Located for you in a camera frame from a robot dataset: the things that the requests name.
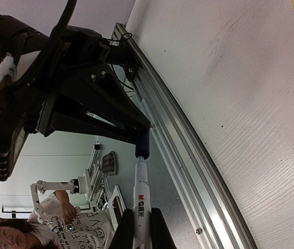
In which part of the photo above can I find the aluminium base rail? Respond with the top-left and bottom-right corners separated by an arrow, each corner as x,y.
113,23 -> 256,248

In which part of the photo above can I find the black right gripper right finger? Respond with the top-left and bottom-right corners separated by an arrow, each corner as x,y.
150,207 -> 177,249

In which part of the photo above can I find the white marker pen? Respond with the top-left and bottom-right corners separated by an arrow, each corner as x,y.
133,156 -> 152,248

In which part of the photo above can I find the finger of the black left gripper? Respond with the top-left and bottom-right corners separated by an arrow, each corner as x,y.
76,63 -> 151,131

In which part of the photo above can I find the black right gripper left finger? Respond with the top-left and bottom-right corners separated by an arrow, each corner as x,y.
109,209 -> 135,249

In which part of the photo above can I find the blue marker cap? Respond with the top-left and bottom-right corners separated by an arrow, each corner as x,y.
135,131 -> 150,160

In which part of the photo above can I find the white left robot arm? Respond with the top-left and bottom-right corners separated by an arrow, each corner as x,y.
0,1 -> 151,182

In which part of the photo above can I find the person in white shirt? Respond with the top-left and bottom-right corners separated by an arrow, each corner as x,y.
0,190 -> 115,248

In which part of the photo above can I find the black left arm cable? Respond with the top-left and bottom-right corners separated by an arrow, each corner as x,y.
48,0 -> 78,47

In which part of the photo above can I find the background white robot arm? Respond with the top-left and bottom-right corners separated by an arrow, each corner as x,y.
28,190 -> 176,248

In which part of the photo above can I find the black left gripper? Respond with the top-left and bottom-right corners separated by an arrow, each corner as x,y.
0,46 -> 140,182

